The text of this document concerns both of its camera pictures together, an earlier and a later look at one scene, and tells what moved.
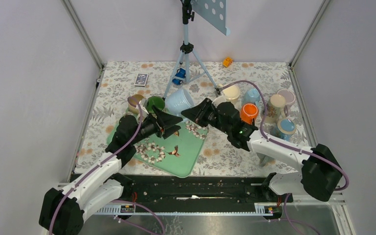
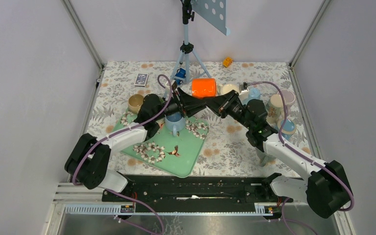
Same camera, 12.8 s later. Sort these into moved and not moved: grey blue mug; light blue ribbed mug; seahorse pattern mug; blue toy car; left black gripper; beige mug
Moved: light blue ribbed mug; left black gripper
Not moved: blue toy car; grey blue mug; beige mug; seahorse pattern mug
